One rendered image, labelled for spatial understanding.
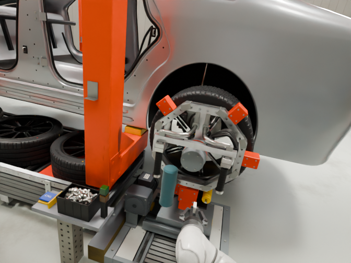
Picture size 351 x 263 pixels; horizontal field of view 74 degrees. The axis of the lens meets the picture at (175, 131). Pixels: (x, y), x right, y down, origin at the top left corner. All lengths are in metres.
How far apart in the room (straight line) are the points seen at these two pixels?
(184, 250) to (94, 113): 0.85
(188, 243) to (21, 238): 1.48
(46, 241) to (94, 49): 1.39
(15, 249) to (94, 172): 0.81
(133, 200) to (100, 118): 0.67
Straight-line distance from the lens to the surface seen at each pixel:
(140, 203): 1.70
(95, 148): 1.42
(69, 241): 1.69
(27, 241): 2.07
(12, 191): 2.23
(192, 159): 1.25
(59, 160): 1.93
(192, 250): 0.83
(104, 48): 1.23
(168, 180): 1.37
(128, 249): 1.80
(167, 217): 1.81
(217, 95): 1.36
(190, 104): 1.29
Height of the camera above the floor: 1.47
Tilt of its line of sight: 23 degrees down
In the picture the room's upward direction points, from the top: 8 degrees clockwise
